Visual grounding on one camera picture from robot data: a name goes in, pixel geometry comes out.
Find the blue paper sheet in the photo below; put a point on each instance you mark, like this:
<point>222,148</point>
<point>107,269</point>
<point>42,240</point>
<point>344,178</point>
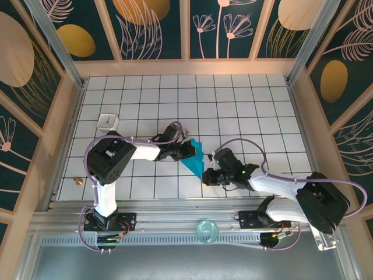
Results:
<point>193,163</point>

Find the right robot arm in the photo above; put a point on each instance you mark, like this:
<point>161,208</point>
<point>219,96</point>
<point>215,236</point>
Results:
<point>320,201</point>

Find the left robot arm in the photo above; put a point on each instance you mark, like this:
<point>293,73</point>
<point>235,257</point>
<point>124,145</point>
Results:
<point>110,160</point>

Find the white square alarm clock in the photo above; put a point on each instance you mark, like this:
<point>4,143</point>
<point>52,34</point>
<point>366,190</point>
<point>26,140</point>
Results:
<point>107,122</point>

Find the grey sheet metal cover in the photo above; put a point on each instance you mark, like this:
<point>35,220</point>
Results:
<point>175,262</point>

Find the clear glass cup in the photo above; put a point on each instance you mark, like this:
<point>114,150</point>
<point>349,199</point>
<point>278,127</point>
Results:
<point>207,231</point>

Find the small brass knob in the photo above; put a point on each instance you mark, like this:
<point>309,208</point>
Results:
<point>78,181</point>

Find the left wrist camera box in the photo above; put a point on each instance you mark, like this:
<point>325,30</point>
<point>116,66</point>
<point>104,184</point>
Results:
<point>185,133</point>

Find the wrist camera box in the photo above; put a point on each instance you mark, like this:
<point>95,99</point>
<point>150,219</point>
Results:
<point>185,133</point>
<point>211,159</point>

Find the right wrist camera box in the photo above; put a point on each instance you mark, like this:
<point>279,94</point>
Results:
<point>211,159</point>

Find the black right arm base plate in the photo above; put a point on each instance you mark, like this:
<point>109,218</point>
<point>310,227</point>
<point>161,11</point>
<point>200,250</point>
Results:
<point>247,220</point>

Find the wide aluminium mounting rail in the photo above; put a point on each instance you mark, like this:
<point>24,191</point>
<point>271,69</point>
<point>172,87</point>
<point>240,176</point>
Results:
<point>175,216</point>

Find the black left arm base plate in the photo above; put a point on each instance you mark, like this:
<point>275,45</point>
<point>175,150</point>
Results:
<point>128,221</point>

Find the aluminium table edge rail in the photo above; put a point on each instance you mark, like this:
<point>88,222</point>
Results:
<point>67,140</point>
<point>309,131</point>

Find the clear acrylic bracket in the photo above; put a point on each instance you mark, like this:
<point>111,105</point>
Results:
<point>326,242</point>

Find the wall panel orange circle leaves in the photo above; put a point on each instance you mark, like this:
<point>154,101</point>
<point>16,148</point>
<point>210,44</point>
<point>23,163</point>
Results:
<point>140,29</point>

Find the wall panel pink leaf outlines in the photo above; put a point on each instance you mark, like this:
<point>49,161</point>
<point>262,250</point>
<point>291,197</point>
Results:
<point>355,151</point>

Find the wall panel pink flowers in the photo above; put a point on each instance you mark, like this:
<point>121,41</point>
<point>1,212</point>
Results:
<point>209,17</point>

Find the wall panel yellow oval fern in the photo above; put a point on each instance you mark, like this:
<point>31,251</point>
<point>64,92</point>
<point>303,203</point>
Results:
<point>335,81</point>

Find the wall panel yellow oval feather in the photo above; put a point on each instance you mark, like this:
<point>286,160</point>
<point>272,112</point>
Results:
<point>75,41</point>

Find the aluminium frame post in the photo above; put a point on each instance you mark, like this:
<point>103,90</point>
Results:
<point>311,43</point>
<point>56,43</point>

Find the wall panel single flower outline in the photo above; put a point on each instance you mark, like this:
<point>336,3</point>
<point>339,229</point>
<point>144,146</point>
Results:
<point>11,163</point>

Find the wall panel cream circle stems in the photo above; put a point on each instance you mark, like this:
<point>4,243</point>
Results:
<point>291,14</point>

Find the wall panel large cream disc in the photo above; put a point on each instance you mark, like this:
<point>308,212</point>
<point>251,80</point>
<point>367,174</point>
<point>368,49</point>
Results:
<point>17,52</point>

